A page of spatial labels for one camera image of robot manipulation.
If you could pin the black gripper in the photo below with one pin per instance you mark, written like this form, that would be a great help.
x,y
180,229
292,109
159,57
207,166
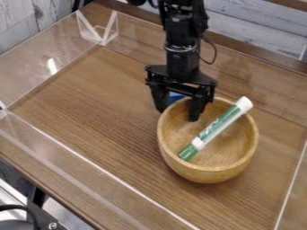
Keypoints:
x,y
180,77

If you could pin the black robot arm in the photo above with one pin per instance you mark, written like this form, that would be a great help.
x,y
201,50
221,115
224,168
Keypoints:
x,y
184,22

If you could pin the green white Expo marker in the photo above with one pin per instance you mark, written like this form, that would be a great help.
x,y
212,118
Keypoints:
x,y
217,125

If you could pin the blue rectangular block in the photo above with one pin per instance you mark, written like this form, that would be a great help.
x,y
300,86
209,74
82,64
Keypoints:
x,y
173,97

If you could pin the black metal table frame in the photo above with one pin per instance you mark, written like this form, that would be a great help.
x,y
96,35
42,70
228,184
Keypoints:
x,y
38,220

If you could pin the brown wooden bowl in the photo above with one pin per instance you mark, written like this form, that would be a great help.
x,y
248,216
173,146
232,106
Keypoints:
x,y
208,151

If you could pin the clear acrylic corner bracket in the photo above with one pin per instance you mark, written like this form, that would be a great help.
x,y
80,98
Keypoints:
x,y
97,34

